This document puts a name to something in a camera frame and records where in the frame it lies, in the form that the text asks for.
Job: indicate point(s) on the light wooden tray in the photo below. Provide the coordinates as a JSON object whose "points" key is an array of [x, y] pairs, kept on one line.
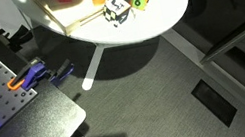
{"points": [[65, 14]]}

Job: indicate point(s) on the black cart top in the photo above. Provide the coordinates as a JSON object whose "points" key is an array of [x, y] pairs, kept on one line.
{"points": [[39, 134]]}

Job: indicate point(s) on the white table leg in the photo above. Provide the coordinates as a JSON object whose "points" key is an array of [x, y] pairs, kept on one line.
{"points": [[93, 66]]}

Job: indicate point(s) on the black floor hatch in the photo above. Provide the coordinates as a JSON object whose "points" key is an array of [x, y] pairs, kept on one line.
{"points": [[213, 103]]}

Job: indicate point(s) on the grey metal door rail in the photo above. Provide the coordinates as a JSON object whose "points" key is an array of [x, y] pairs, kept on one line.
{"points": [[238, 36]]}

